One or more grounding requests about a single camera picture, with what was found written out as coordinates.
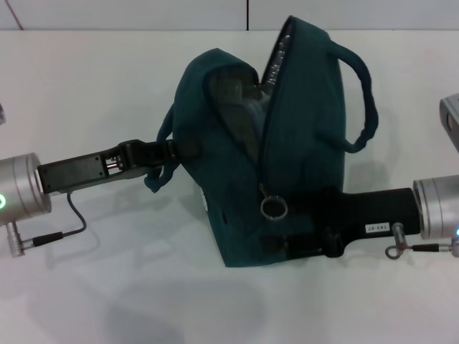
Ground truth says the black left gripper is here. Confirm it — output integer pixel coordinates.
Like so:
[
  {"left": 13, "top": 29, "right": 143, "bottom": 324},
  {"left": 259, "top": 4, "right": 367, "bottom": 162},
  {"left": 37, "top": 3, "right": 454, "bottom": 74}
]
[{"left": 37, "top": 138, "right": 201, "bottom": 196}]

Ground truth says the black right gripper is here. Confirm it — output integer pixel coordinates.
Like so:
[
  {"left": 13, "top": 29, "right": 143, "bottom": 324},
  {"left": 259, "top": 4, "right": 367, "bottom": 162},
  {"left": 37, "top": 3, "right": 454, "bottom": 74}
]
[{"left": 262, "top": 188, "right": 421, "bottom": 259}]

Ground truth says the dark teal lunch bag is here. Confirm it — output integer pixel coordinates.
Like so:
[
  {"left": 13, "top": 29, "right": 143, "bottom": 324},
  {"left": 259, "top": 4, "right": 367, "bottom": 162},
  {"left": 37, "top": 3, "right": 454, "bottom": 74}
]
[{"left": 143, "top": 14, "right": 379, "bottom": 268}]

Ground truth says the silver zipper pull ring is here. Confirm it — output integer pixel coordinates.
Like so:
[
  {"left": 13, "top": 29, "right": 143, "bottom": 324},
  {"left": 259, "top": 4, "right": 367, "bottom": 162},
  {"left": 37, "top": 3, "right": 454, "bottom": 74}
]
[{"left": 258, "top": 183, "right": 288, "bottom": 220}]

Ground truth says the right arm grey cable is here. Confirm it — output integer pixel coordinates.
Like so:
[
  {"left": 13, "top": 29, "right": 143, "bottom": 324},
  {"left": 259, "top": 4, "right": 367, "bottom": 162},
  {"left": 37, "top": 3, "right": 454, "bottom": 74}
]
[{"left": 385, "top": 221, "right": 459, "bottom": 259}]

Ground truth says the left arm cable with plug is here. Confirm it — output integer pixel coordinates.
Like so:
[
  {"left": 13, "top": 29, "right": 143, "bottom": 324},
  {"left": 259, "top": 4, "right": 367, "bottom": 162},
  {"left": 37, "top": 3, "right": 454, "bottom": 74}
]
[{"left": 7, "top": 191, "right": 87, "bottom": 258}]

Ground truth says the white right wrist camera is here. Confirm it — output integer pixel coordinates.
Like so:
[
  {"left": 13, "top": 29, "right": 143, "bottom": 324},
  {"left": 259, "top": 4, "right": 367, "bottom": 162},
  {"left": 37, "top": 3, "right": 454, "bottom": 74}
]
[{"left": 439, "top": 93, "right": 459, "bottom": 153}]

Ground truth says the thin red cable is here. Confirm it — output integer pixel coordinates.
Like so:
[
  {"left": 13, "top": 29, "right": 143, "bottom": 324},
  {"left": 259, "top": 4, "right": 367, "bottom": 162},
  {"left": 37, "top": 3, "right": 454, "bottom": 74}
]
[{"left": 6, "top": 0, "right": 24, "bottom": 32}]

